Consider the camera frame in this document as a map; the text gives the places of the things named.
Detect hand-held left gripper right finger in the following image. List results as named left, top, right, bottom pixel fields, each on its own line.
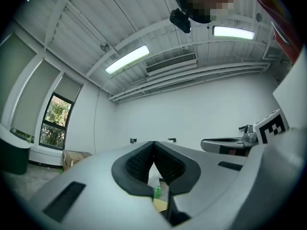
left=153, top=140, right=249, bottom=227

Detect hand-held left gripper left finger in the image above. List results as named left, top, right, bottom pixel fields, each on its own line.
left=23, top=140, right=174, bottom=230

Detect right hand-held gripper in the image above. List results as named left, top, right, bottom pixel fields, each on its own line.
left=201, top=108, right=290, bottom=157

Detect cardboard boxes near window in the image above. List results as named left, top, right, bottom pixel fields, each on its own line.
left=62, top=149, right=93, bottom=172

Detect white toilet with tank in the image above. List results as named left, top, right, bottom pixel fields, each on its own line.
left=148, top=163, right=165, bottom=186

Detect white ceiling pipes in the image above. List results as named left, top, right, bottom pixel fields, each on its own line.
left=109, top=62, right=269, bottom=103

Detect black framed window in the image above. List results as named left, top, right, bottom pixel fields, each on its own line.
left=39, top=92, right=74, bottom=150

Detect black oval bathtub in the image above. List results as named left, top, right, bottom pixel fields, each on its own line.
left=0, top=138, right=31, bottom=175

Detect white ceiling air conditioner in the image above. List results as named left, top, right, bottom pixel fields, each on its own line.
left=144, top=53, right=199, bottom=77

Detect grey roller blind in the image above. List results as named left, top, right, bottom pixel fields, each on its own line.
left=0, top=32, right=36, bottom=119
left=12, top=60, right=60, bottom=138
left=54, top=75, right=82, bottom=103

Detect long ceiling light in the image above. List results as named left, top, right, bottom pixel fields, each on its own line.
left=105, top=45, right=150, bottom=75
left=213, top=25, right=255, bottom=40

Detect person's red shirt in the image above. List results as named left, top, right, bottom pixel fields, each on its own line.
left=254, top=0, right=302, bottom=65

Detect black head camera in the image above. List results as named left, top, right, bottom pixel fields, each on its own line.
left=169, top=8, right=192, bottom=34

